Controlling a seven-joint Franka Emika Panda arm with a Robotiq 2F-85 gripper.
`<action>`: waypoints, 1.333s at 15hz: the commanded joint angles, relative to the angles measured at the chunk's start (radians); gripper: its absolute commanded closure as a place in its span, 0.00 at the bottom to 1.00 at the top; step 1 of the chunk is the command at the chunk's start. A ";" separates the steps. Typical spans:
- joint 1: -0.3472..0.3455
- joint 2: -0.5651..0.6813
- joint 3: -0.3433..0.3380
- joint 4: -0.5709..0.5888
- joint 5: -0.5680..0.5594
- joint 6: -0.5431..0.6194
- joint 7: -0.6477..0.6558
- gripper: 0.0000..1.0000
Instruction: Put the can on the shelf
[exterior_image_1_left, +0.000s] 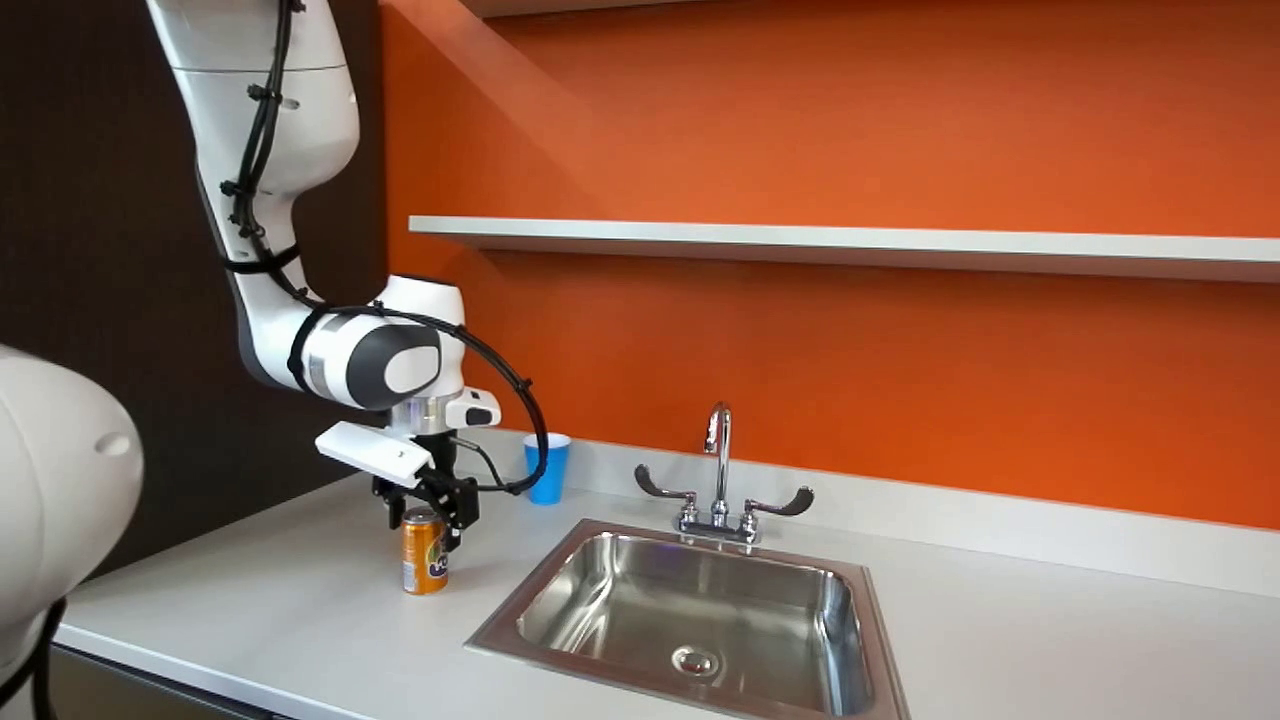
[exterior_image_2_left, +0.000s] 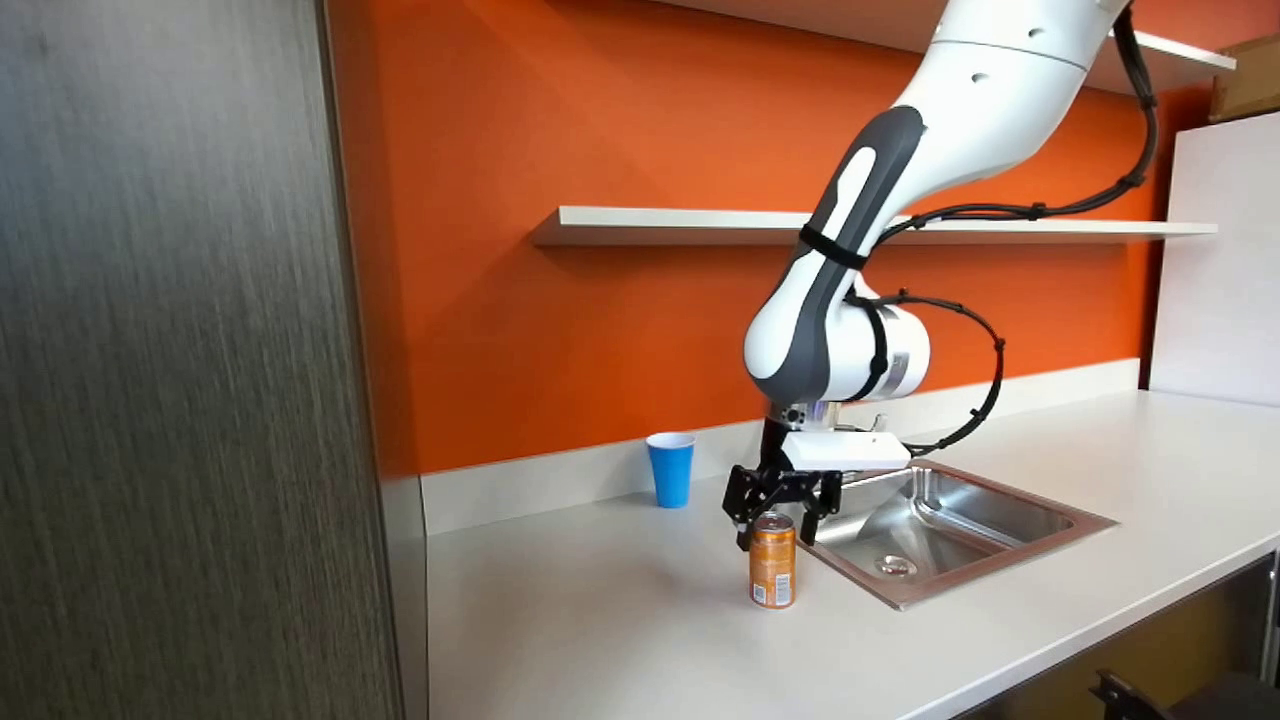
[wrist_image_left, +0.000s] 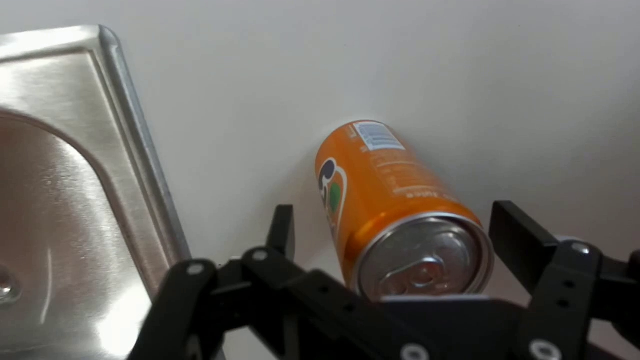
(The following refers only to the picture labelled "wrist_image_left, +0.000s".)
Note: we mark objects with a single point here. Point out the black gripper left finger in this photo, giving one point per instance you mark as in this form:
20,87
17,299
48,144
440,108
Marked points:
281,312

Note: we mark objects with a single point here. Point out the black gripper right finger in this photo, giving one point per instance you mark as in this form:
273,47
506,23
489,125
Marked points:
566,292

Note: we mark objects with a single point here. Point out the stainless steel sink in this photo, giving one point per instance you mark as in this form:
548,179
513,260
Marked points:
73,200

